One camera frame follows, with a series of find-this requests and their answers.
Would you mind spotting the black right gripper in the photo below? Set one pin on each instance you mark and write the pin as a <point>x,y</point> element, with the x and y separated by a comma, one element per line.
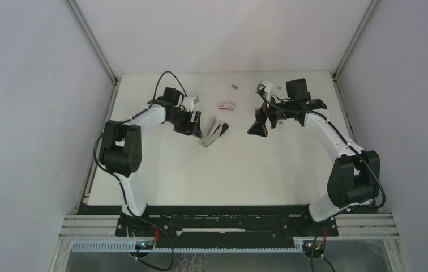
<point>259,127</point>

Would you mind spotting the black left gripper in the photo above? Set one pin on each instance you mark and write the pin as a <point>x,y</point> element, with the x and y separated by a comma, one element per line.
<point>188,128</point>

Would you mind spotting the black and grey large stapler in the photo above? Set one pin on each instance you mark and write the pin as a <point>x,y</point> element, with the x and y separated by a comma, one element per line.
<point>216,129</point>

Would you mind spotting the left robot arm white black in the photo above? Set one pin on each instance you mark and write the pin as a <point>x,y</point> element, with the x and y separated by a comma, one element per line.
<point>120,146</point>

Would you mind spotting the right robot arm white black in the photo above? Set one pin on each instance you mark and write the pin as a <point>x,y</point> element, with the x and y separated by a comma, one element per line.
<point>354,178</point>

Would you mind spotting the red white staple box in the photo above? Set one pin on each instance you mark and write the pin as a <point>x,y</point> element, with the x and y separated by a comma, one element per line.
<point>226,105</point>

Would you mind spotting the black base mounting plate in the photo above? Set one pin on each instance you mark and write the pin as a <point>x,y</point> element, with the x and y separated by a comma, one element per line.
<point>211,239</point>

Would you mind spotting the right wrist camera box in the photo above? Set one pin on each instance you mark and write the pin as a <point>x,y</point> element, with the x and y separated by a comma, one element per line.
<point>264,89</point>

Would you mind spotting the aluminium front rail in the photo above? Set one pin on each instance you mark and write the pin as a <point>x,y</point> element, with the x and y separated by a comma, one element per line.
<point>344,226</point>

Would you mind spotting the aluminium frame corner post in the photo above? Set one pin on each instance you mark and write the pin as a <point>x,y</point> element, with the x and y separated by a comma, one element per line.
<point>91,39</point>

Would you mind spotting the white cable duct strip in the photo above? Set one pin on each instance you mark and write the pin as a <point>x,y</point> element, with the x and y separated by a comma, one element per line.
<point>112,246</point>

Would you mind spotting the right aluminium frame post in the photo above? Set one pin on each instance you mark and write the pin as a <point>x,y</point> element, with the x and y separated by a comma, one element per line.
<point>371,8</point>

